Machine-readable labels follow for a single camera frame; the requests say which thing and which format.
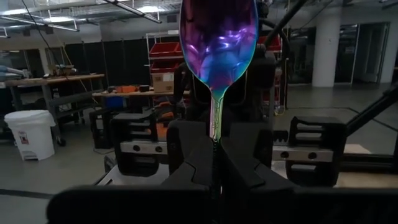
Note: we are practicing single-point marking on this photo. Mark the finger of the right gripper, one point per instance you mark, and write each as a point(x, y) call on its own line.
point(255, 140)
point(180, 143)

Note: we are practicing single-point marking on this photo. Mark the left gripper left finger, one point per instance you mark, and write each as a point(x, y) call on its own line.
point(186, 202)

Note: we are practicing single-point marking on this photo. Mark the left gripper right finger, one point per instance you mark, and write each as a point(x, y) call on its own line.
point(280, 205)

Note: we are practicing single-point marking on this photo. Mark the iridescent rainbow spoon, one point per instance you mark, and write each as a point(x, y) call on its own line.
point(217, 46)

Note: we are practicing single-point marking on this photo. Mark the orange black equipment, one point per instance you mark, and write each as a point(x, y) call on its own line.
point(161, 129)

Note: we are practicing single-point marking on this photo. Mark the cardboard box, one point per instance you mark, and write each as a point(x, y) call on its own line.
point(162, 84)

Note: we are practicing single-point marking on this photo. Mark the long wooden table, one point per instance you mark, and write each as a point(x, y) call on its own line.
point(140, 93)

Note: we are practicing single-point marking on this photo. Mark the small black item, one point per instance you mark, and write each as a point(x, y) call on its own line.
point(144, 88)

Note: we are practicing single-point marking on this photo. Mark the white round column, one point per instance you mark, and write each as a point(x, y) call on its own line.
point(326, 53)

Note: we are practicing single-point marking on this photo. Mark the orange item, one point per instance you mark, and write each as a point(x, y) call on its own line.
point(126, 89)

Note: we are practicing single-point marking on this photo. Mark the blue bin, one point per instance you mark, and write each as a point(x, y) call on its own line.
point(114, 102)

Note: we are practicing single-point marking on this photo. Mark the black cart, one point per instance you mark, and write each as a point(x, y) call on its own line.
point(101, 130)

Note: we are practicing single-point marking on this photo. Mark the black partition curtain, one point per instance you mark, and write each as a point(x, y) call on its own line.
point(124, 59)

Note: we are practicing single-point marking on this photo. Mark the glass doors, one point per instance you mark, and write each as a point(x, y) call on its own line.
point(370, 53)

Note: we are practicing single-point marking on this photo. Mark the long ceiling light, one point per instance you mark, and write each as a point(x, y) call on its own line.
point(136, 12)

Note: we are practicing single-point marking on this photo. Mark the wooden workbench grey legs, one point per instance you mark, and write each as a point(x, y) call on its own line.
point(46, 81)

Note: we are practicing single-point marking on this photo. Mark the white trash bin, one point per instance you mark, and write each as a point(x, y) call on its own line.
point(31, 137)

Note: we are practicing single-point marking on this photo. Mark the black aluminium frame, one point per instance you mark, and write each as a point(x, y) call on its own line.
point(367, 162)

